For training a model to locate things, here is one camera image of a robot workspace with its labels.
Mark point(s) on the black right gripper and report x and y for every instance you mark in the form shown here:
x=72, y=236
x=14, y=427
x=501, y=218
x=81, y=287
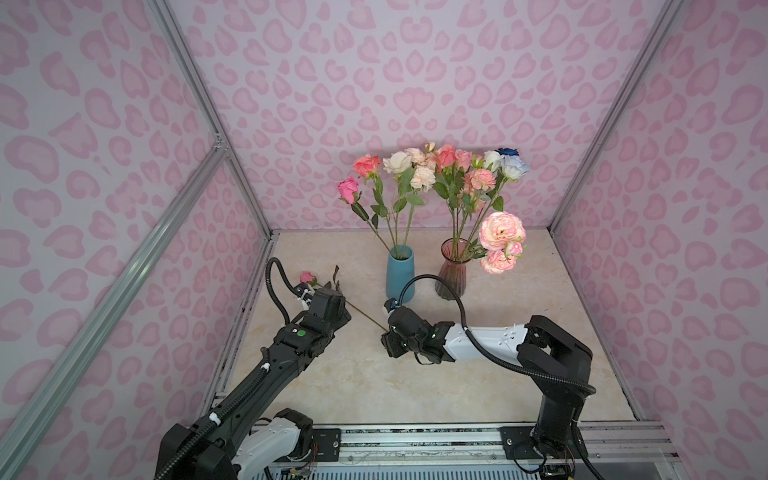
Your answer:
x=389, y=344

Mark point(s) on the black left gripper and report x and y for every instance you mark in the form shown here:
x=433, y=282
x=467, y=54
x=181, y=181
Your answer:
x=343, y=316

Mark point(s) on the magenta small rose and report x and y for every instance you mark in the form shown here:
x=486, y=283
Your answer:
x=314, y=283
x=350, y=193

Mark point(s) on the small pink spray roses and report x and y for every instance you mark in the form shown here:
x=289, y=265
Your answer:
x=497, y=237

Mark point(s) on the pink cream spray roses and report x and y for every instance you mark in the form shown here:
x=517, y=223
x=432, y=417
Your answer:
x=424, y=166

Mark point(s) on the cream pink rose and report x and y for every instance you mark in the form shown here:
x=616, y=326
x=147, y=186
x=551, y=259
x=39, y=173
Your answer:
x=400, y=184

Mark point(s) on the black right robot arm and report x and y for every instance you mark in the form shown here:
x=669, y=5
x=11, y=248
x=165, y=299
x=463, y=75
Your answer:
x=557, y=362

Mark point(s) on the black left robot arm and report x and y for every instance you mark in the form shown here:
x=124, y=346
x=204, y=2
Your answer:
x=258, y=390

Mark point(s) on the teal ceramic vase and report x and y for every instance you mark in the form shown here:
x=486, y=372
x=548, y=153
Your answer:
x=400, y=270

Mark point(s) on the pink glass vase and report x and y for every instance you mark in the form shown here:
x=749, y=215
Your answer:
x=456, y=256

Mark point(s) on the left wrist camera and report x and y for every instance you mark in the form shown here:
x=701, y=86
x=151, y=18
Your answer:
x=303, y=294

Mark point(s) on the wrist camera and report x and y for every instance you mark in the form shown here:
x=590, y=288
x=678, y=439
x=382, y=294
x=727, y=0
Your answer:
x=303, y=294
x=390, y=305

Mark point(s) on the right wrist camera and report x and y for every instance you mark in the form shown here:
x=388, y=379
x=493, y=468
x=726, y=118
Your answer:
x=390, y=305

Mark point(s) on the diagonal aluminium frame bar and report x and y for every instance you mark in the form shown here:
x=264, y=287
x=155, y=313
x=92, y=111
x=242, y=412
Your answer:
x=35, y=419

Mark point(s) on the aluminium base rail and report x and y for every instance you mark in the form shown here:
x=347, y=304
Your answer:
x=280, y=449

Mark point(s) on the left corner aluminium post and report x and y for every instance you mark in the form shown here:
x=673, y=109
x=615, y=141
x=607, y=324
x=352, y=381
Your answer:
x=167, y=22

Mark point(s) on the corner aluminium post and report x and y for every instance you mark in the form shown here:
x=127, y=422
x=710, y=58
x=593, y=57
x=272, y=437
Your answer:
x=663, y=27
x=167, y=22

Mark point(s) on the right corner aluminium post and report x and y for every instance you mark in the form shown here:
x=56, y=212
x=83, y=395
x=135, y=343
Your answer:
x=663, y=27

